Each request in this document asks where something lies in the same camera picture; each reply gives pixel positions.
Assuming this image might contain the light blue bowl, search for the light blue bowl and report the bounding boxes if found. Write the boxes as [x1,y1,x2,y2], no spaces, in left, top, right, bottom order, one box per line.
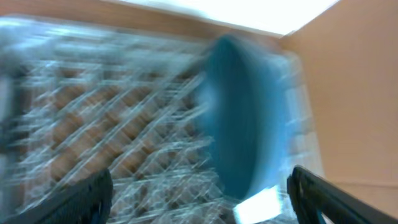
[233,185,282,224]

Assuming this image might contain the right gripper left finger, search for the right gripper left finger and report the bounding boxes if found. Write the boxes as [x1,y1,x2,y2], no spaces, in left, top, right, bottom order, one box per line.
[6,169,113,224]

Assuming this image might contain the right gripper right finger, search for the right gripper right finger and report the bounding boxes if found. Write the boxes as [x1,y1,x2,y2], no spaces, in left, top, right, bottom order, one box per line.
[287,166,397,224]

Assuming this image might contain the grey plastic dishwasher rack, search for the grey plastic dishwasher rack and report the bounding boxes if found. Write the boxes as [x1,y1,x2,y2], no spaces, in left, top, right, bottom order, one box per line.
[1,16,324,223]

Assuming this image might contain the dark blue plate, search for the dark blue plate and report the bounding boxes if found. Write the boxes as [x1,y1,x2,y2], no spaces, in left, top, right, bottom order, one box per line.
[198,34,291,200]

